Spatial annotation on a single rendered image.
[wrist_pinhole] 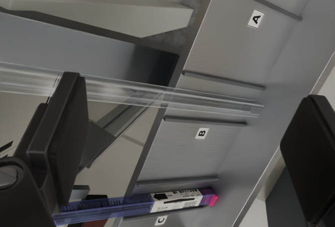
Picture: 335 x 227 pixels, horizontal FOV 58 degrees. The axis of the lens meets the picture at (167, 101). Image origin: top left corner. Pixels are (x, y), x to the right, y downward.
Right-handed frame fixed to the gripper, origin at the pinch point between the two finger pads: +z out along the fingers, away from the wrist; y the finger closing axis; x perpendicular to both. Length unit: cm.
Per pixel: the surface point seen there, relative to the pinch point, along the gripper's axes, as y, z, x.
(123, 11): -6.3, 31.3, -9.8
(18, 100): -35, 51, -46
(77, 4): -9.5, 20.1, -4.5
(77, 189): -11.2, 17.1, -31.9
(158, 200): 0.0, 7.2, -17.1
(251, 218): 41, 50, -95
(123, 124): -6.0, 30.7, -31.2
